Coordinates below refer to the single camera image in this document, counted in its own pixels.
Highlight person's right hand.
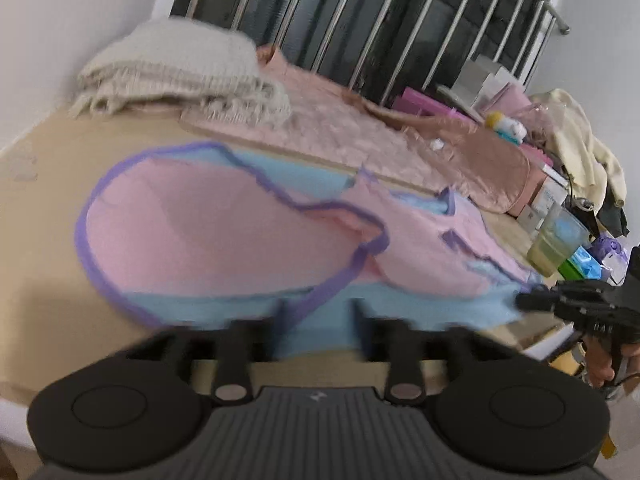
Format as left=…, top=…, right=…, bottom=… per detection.
left=582, top=339, right=640, bottom=392

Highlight pink flat box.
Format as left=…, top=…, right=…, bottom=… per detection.
left=392, top=86, right=487, bottom=124

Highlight white carton boxes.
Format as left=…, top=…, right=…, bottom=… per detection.
left=515, top=174, right=569, bottom=234

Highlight clear plastic cup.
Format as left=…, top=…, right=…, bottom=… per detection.
left=527, top=205, right=592, bottom=279

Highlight pink and blue garment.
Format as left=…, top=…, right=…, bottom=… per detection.
left=75, top=141, right=547, bottom=358

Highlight grey and white boxes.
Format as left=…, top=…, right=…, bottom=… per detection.
left=437, top=55, right=522, bottom=112

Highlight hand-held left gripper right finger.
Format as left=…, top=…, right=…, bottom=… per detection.
left=352, top=300, right=506, bottom=406

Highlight cream knitted blanket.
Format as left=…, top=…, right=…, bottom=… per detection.
left=70, top=17, right=293, bottom=128

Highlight pale yellow garment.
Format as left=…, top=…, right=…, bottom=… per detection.
left=530, top=89, right=628, bottom=207

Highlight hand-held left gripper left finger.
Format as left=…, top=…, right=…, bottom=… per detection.
left=125, top=302, right=286, bottom=407

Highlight dark cloth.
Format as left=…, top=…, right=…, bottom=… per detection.
left=595, top=199, right=632, bottom=237

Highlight white paper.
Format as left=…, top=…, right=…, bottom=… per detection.
left=520, top=324, right=583, bottom=362

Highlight pink satin quilt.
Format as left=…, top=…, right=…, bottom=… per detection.
left=180, top=44, right=548, bottom=217

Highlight green and blue packet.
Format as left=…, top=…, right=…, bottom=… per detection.
left=557, top=246, right=604, bottom=281

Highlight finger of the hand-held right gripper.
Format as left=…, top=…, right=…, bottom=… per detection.
left=542, top=280, right=611, bottom=298
left=515, top=291, right=566, bottom=312

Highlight white and yellow bottle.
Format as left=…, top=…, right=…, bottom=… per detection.
left=482, top=111, right=529, bottom=141

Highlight purple plastic item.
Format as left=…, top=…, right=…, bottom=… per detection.
left=590, top=232, right=632, bottom=275

